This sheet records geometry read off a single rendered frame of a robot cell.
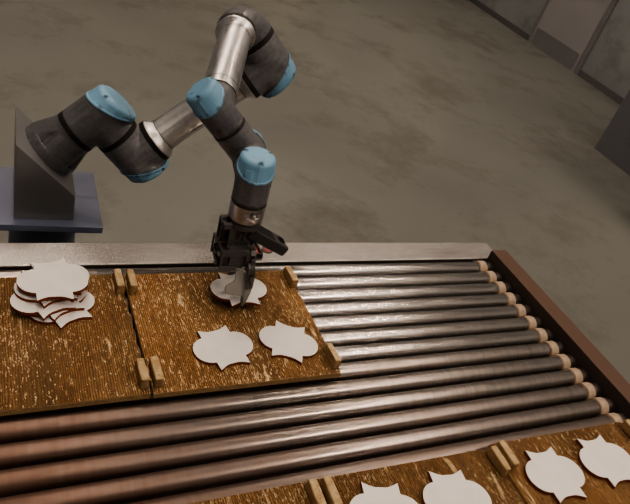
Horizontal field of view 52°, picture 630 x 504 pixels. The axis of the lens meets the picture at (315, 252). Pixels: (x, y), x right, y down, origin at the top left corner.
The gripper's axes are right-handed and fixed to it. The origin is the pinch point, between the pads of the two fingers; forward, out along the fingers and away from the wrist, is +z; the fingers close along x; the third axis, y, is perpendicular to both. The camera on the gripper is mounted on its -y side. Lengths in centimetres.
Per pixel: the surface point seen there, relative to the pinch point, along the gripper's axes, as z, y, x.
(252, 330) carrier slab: 3.1, -0.5, 10.9
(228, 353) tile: 1.8, 7.3, 17.8
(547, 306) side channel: 6, -91, 11
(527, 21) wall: 108, -656, -641
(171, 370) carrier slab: 2.0, 19.7, 20.3
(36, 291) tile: -4.2, 43.0, 1.2
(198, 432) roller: 4.5, 17.4, 33.9
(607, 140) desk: 107, -474, -284
